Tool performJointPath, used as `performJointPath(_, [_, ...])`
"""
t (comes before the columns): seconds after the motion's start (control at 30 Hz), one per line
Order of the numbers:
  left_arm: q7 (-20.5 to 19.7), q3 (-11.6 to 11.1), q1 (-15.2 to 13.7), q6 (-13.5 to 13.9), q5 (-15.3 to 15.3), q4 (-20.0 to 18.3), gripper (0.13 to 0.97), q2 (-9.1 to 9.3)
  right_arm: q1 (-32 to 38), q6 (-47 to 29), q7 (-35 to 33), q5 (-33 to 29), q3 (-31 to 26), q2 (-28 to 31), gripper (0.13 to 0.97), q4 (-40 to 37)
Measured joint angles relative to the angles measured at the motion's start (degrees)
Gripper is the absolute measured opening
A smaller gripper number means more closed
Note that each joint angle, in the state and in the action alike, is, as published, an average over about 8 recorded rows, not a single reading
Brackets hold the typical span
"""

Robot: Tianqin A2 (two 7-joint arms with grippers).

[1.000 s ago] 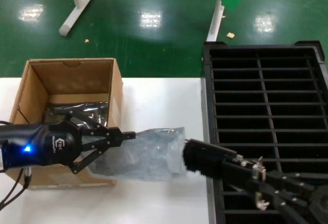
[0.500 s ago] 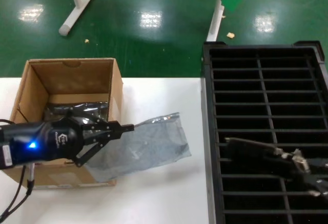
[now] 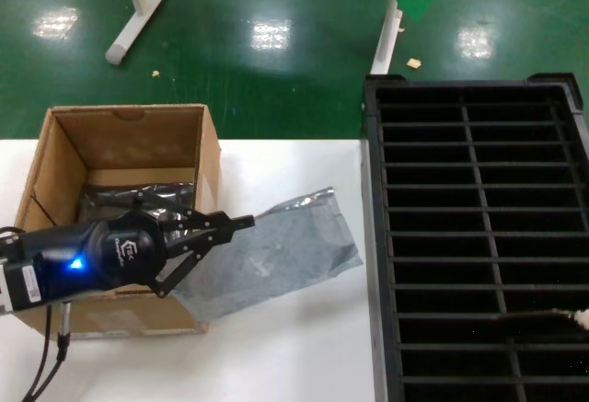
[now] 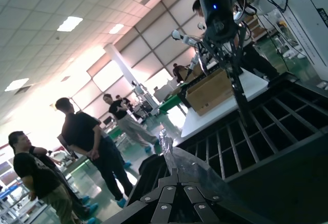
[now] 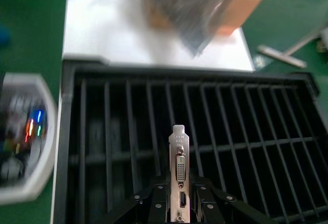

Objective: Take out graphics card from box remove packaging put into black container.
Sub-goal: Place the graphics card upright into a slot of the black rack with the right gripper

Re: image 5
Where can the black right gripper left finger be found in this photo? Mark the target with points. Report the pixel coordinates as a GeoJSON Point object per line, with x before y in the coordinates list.
{"type": "Point", "coordinates": [153, 208]}

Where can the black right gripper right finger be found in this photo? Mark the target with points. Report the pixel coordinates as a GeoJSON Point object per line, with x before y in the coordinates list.
{"type": "Point", "coordinates": [212, 208]}

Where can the graphics card silver bracket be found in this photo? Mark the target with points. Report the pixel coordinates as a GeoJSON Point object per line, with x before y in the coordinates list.
{"type": "Point", "coordinates": [180, 162]}

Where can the shiny antistatic bag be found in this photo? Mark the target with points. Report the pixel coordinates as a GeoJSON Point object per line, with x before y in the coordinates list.
{"type": "Point", "coordinates": [189, 24]}

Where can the white robot base open electronics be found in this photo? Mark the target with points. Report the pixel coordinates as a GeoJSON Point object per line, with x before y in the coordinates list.
{"type": "Point", "coordinates": [43, 157]}

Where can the black slotted plastic container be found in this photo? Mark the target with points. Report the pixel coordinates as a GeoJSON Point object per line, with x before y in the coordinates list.
{"type": "Point", "coordinates": [65, 144]}

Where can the brown cardboard box white label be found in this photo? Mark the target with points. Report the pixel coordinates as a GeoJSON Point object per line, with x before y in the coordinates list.
{"type": "Point", "coordinates": [246, 6]}

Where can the white table leg frame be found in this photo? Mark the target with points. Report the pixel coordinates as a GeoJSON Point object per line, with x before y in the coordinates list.
{"type": "Point", "coordinates": [282, 56]}

